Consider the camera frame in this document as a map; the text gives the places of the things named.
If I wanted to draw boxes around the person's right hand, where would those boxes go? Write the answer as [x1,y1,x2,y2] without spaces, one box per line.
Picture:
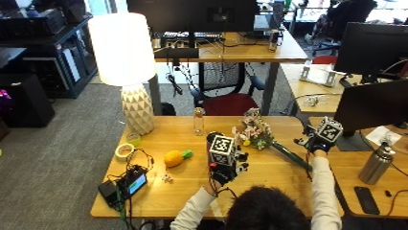
[294,125,337,153]

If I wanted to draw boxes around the person's left hand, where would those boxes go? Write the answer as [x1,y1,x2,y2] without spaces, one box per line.
[205,131,250,187]

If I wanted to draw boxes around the white marker cube on right glove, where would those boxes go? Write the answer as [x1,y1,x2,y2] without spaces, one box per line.
[317,116,345,144]

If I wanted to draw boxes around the white marker cube on glove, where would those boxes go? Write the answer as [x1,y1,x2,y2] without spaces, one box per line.
[317,116,345,144]
[208,135,237,167]

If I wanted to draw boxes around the white marker cube on left glove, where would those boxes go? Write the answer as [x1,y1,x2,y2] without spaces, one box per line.
[208,135,237,167]

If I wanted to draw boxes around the orange toy pineapple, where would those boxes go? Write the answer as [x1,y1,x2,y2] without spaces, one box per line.
[164,149,196,169]

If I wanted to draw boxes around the artificial flower bouquet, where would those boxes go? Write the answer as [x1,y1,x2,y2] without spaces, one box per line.
[232,107,314,172]

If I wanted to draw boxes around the clear safety glasses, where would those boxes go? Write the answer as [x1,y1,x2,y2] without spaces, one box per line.
[303,94,330,107]

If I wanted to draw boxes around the the person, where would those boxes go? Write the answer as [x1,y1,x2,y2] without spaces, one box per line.
[170,149,343,230]

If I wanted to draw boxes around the white paper sheet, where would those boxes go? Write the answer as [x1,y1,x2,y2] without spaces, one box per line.
[364,125,403,148]

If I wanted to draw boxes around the steel water bottle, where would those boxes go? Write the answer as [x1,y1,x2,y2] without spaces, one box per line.
[358,142,398,186]

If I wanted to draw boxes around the clear glass bottle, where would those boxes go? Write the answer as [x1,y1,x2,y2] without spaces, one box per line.
[193,106,206,137]

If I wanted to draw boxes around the black computer monitor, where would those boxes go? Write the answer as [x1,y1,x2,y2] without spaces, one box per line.
[333,79,408,152]
[125,0,261,49]
[333,21,408,84]

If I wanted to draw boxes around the white laptop stand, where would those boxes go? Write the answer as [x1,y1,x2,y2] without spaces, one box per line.
[298,60,339,88]

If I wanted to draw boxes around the black device with lit screen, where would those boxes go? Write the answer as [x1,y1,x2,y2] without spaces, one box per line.
[117,166,151,199]

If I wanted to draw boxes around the black smartphone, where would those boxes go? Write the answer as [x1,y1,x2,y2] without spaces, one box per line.
[354,186,382,216]

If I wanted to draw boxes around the green tape roll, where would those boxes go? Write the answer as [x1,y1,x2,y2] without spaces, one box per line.
[125,131,143,148]

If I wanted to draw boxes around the red office chair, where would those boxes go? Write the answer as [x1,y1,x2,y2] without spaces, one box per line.
[189,61,267,117]

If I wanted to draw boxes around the white tape roll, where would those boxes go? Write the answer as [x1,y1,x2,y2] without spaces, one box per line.
[113,143,137,162]

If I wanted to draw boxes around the black power bank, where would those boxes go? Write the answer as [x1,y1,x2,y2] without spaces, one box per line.
[97,180,123,209]

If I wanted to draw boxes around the wooden desk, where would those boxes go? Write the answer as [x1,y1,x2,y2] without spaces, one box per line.
[147,29,309,117]

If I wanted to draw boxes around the black office chair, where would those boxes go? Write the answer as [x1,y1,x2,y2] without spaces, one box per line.
[310,0,379,58]

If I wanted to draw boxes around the white table lamp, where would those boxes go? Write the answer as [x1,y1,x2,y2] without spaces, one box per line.
[87,12,158,136]

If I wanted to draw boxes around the black keyboard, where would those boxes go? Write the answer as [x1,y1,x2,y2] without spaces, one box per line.
[161,30,226,40]

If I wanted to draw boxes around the black box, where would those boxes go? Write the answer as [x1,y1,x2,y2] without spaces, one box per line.
[0,72,56,128]

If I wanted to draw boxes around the black shelf cabinet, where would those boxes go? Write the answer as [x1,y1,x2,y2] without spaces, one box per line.
[0,12,100,100]

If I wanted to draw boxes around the black cable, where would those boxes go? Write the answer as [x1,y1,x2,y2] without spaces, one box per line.
[107,147,157,230]

